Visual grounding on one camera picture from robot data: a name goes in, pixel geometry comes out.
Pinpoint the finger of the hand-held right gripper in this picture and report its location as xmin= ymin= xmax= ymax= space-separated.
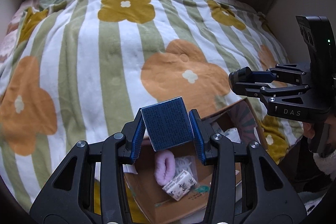
xmin=251 ymin=62 xmax=312 ymax=83
xmin=232 ymin=83 xmax=311 ymax=99

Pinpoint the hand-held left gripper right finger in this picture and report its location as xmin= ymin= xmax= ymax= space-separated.
xmin=188 ymin=109 xmax=307 ymax=224

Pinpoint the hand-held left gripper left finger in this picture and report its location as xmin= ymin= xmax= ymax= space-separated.
xmin=29 ymin=117 xmax=145 ymax=224

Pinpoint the clear bag with white cord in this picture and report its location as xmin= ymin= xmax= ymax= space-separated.
xmin=174 ymin=156 xmax=197 ymax=174

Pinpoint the dark blue box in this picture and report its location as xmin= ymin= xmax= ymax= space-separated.
xmin=141 ymin=96 xmax=195 ymax=152

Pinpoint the patterned white sock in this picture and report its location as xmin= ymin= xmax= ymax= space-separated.
xmin=223 ymin=127 xmax=240 ymax=144

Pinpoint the cardboard box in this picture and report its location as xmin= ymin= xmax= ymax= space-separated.
xmin=123 ymin=97 xmax=269 ymax=224

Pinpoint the black cylinder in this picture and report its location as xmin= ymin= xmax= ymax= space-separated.
xmin=228 ymin=67 xmax=254 ymax=88

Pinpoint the pink fluffy hair band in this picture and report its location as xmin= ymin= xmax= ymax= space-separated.
xmin=154 ymin=150 xmax=177 ymax=186

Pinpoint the printed tissue pack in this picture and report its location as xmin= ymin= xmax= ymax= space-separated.
xmin=162 ymin=171 xmax=198 ymax=202

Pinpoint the person's right hand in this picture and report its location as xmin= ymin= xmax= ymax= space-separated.
xmin=303 ymin=122 xmax=320 ymax=154

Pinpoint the striped flower blanket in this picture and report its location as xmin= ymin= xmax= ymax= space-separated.
xmin=0 ymin=0 xmax=305 ymax=214

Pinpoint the white headboard panel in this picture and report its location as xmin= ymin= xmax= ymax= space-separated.
xmin=0 ymin=0 xmax=25 ymax=45

